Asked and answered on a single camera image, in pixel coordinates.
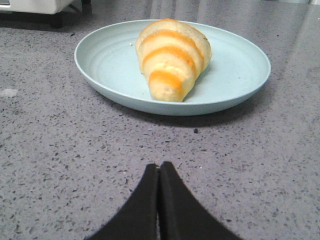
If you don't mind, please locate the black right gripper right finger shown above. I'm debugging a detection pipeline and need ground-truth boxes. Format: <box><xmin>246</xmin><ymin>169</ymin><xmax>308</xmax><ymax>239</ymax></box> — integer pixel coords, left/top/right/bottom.
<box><xmin>157</xmin><ymin>161</ymin><xmax>245</xmax><ymax>240</ymax></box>

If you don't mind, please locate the striped croissant bread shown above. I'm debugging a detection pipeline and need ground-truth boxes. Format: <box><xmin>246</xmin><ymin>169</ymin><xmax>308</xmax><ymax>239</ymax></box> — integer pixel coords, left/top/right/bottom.
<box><xmin>135</xmin><ymin>18</ymin><xmax>212</xmax><ymax>102</ymax></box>

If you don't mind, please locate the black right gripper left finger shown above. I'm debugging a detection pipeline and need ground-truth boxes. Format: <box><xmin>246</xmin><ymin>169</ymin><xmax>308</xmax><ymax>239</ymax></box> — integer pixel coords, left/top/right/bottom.
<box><xmin>88</xmin><ymin>164</ymin><xmax>158</xmax><ymax>240</ymax></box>

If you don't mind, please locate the light green plate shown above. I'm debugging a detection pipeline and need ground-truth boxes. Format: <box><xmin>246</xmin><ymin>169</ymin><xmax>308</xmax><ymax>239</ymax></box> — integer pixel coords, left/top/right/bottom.
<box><xmin>74</xmin><ymin>19</ymin><xmax>271</xmax><ymax>116</ymax></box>

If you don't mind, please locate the white Toshiba toaster oven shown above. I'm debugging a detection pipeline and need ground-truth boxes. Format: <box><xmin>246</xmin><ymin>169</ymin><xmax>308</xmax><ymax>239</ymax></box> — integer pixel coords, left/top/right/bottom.
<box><xmin>0</xmin><ymin>0</ymin><xmax>93</xmax><ymax>29</ymax></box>

